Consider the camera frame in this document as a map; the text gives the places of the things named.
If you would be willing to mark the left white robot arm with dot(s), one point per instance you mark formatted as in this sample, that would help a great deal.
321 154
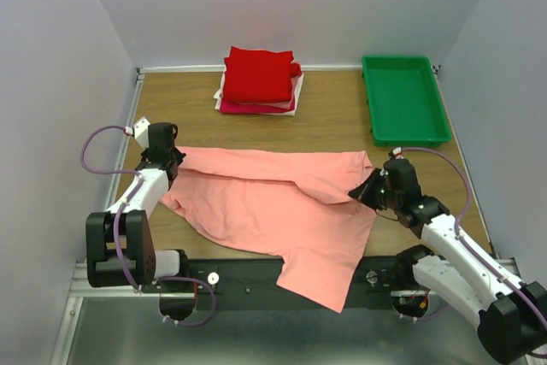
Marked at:
119 246

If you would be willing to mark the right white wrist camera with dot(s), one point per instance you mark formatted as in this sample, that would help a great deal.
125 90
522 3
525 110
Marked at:
396 154

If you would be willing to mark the pink polo shirt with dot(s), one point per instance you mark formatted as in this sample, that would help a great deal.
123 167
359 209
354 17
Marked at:
292 205

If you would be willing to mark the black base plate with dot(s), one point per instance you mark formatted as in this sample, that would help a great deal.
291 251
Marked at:
250 284

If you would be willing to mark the green plastic tray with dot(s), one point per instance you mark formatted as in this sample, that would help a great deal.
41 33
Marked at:
404 102

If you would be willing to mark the red folded shirt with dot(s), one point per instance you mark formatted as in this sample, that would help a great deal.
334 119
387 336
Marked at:
259 76

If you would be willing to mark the magenta folded shirt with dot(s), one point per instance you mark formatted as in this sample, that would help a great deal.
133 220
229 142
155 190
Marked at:
252 107

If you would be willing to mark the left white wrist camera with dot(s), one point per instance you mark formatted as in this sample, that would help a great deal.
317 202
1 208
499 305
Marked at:
139 132

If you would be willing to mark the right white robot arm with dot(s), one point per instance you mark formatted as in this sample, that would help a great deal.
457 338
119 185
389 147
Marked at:
508 314

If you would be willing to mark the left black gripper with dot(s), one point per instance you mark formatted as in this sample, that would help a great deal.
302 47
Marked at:
179 156

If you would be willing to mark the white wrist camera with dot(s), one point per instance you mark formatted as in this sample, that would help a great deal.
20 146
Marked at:
396 154
139 132

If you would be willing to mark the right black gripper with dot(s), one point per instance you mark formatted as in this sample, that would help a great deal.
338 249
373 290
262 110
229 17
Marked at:
362 192

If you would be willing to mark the aluminium frame rail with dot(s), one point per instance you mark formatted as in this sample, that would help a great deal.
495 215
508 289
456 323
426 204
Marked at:
71 314

